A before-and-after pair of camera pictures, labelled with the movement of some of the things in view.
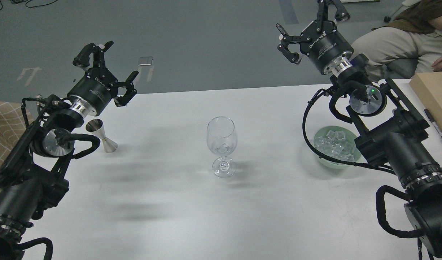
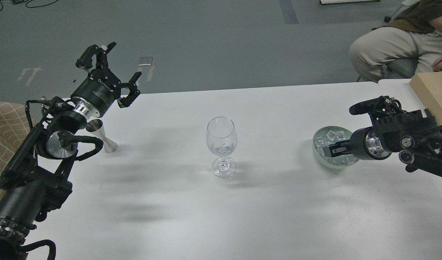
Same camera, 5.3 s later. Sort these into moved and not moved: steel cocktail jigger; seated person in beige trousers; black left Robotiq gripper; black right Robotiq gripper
Moved: black right Robotiq gripper
Not moved: black left Robotiq gripper; seated person in beige trousers; steel cocktail jigger
